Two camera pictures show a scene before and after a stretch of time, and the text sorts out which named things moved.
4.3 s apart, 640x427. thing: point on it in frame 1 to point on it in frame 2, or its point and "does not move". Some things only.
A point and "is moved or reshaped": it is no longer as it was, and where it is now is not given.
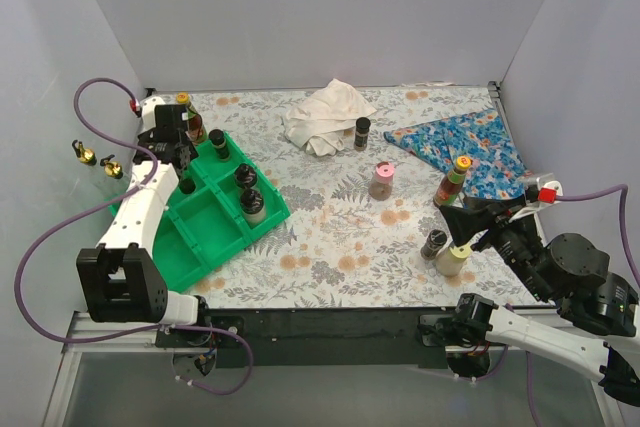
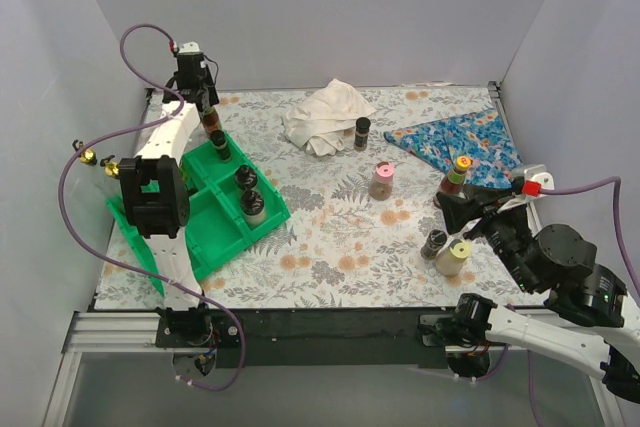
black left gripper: (182, 157) to (198, 95)
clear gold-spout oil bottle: (114, 188) does not move
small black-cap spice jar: (245, 175) does not move
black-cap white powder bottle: (253, 207) does not move
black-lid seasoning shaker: (361, 133) does not move
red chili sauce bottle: (195, 127) is moved or reshaped
